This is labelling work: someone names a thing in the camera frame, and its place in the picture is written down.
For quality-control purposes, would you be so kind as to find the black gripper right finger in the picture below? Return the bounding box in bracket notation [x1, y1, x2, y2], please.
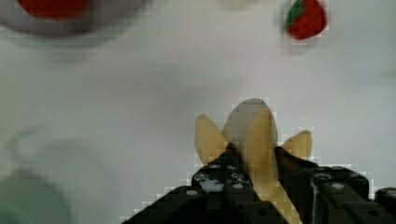
[275, 147, 395, 224]

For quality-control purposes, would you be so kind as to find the peeled toy banana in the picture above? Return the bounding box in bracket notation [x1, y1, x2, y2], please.
[194, 98, 303, 224]

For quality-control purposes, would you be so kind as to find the red toy strawberry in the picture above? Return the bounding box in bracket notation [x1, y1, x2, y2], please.
[285, 0, 328, 40]

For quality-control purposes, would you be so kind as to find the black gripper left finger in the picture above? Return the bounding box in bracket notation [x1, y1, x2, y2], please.
[122, 144, 288, 224]

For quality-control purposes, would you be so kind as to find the red ketchup bottle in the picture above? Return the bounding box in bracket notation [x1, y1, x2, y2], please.
[17, 0, 91, 21]

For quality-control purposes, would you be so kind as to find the green mug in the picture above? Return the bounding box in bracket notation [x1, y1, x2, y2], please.
[0, 169, 75, 224]

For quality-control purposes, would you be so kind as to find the grey round plate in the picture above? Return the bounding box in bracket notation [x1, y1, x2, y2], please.
[1, 0, 144, 38]

